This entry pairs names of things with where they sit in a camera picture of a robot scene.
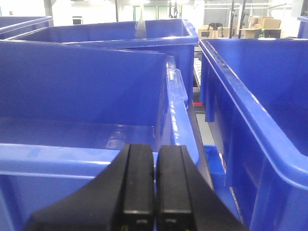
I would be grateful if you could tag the blue bin near left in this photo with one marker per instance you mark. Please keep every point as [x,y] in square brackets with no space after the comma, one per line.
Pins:
[66,111]

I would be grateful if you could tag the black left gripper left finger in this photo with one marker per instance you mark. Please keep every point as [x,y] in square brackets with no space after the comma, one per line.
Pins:
[120,198]

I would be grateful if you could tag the blue bin near middle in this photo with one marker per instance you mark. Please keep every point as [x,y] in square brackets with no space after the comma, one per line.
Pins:
[255,93]

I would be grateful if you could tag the blue bin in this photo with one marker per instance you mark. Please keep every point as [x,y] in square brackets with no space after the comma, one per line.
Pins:
[255,93]
[66,111]
[175,37]

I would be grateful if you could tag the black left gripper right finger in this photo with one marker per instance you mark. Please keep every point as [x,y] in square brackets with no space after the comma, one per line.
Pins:
[185,201]

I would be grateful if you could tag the cardboard boxes stack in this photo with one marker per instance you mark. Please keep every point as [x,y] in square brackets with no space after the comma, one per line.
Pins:
[258,27]

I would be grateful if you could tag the blue bin rear left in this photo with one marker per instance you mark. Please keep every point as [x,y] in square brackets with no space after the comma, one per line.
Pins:
[175,37]

